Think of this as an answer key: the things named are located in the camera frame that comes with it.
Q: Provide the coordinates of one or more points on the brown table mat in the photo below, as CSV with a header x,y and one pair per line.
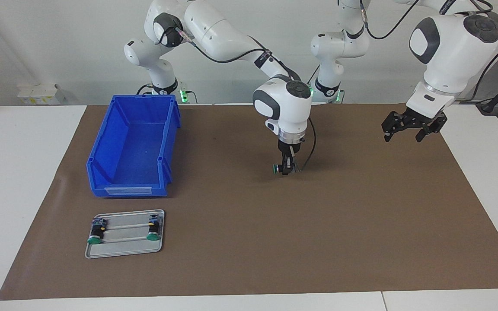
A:
x,y
275,237

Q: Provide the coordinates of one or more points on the green lit base connector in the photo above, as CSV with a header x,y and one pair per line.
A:
x,y
184,94

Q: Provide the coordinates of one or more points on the blue plastic storage bin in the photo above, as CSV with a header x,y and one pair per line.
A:
x,y
136,151

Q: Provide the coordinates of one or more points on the white box with yellow label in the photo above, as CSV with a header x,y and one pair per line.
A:
x,y
37,91

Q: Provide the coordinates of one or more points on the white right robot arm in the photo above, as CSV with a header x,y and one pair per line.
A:
x,y
283,108

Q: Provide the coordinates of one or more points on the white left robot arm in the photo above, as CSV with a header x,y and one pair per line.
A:
x,y
452,47

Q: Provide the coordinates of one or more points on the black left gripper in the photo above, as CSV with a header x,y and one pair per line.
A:
x,y
419,120

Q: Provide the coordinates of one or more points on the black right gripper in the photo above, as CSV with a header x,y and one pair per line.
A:
x,y
288,150

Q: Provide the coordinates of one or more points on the green push button switch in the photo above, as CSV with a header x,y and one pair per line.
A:
x,y
154,229
97,233
276,168

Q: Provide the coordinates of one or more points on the grey metal tray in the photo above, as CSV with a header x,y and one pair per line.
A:
x,y
123,250

